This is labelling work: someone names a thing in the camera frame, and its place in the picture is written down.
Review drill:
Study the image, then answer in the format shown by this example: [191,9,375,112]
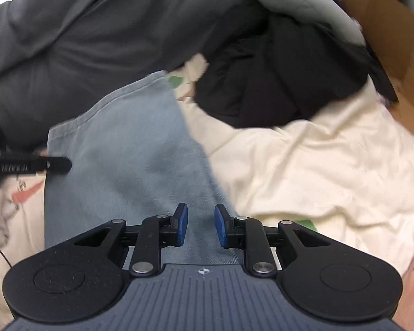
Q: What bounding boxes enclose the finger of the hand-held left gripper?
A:
[31,157,72,176]

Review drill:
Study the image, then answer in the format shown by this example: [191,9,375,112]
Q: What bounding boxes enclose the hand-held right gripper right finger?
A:
[214,203,332,278]

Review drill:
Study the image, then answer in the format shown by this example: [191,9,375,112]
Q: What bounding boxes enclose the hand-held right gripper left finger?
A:
[74,203,189,278]

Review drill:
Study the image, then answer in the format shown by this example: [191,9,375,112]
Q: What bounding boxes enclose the light blue jeans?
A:
[44,70,240,266]

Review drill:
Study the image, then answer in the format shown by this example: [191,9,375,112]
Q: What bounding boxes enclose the cream bear-print bed sheet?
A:
[0,55,414,331]

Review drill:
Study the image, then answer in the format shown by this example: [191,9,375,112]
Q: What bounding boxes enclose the black garment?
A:
[192,5,400,130]

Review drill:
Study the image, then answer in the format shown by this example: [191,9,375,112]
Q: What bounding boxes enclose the flattened cardboard sheet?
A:
[314,0,414,135]

